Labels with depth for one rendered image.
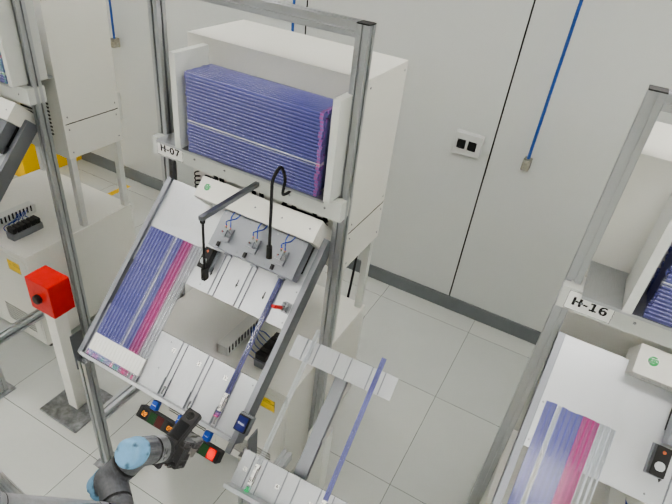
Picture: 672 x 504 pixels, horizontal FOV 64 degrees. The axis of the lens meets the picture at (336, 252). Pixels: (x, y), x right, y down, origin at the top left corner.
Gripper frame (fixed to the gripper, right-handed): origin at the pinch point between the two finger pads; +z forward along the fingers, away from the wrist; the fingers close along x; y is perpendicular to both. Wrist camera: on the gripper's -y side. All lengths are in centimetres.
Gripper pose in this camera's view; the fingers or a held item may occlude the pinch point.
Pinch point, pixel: (200, 437)
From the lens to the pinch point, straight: 182.0
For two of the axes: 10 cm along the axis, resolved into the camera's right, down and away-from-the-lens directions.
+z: 2.6, 2.6, 9.3
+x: 8.7, 3.5, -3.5
